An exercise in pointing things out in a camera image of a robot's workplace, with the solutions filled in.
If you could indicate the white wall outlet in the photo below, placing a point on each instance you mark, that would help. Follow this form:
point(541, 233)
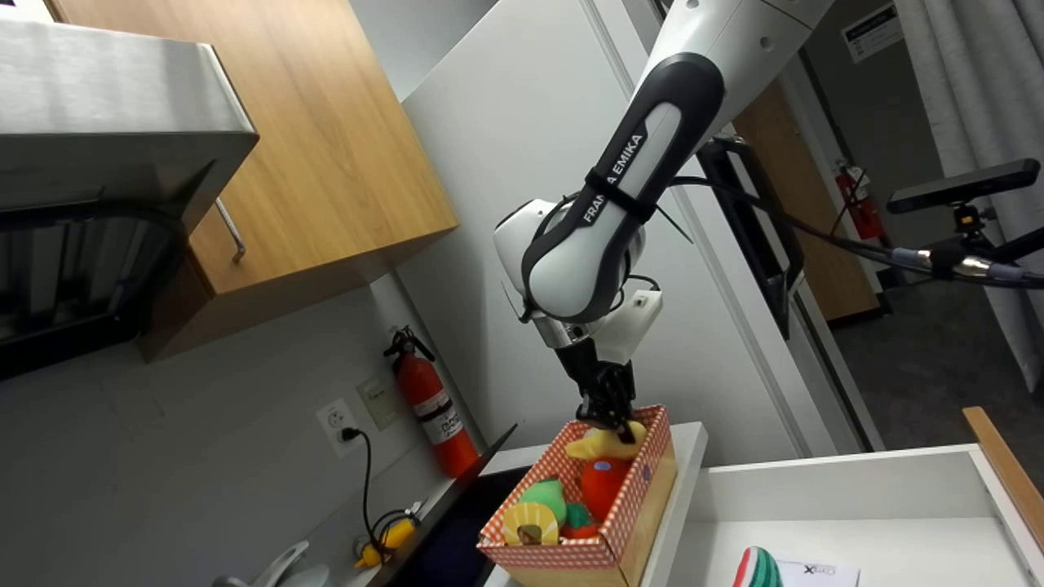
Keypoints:
point(340, 425)

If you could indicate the brown wooden door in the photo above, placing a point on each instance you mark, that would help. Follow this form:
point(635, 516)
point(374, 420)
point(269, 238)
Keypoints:
point(828, 248)

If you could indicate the white wall switch plate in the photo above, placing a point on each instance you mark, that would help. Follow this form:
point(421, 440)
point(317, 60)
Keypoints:
point(381, 402)

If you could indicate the watermelon slice plush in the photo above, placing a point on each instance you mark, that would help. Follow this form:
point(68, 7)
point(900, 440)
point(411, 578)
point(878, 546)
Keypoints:
point(755, 569)

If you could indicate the stainless steel range hood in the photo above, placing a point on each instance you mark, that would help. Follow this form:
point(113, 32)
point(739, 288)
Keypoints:
point(99, 141)

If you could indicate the orange checkered box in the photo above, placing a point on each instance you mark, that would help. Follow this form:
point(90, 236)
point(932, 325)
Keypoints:
point(642, 510)

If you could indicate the wooden wall cabinet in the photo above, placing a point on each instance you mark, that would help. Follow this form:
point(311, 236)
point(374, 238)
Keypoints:
point(328, 150)

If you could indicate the green plush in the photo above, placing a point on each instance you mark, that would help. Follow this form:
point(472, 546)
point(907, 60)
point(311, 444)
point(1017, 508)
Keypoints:
point(548, 502)

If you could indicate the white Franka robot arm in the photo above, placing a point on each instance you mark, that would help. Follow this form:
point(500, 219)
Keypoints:
point(653, 141)

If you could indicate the white drawer with wooden front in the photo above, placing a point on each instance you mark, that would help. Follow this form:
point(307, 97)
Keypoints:
point(870, 502)

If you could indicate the yellow object on counter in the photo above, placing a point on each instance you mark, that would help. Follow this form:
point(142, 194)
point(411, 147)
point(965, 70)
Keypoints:
point(396, 537)

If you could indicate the black stereo camera bar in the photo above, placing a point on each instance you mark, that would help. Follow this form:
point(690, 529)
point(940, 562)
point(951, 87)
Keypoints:
point(967, 184)

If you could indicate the white tall cabinet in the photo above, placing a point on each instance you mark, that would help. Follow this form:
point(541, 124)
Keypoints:
point(478, 165)

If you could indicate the black camera tripod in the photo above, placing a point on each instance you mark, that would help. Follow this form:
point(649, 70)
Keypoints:
point(979, 257)

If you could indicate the yellow banana plush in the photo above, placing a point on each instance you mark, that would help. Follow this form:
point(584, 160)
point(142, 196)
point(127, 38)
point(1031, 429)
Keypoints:
point(593, 444)

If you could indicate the grey faucet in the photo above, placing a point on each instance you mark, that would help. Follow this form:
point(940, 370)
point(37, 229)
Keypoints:
point(279, 569)

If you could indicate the black cooktop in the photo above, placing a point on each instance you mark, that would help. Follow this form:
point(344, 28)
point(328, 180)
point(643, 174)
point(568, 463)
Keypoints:
point(459, 534)

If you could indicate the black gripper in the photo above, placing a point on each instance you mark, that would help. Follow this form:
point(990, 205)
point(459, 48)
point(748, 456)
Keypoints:
point(603, 375)

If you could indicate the red fire extinguisher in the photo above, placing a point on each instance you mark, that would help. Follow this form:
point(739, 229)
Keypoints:
point(865, 207)
point(434, 409)

